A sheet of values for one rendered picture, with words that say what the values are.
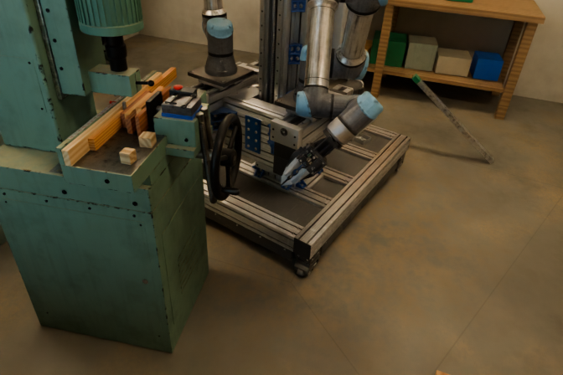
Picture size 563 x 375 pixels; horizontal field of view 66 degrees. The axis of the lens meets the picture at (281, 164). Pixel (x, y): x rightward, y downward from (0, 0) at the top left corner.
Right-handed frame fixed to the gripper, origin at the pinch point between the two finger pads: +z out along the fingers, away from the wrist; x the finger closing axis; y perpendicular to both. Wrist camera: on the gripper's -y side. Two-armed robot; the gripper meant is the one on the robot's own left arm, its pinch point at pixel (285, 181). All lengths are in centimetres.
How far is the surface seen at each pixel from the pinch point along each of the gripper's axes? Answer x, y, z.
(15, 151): -67, -5, 59
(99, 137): -47, 6, 29
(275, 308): 45, -46, 56
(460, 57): 59, -269, -116
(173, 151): -30.2, -3.8, 20.1
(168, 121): -37.2, -2.8, 13.9
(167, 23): -174, -377, 68
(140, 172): -30.8, 12.1, 25.1
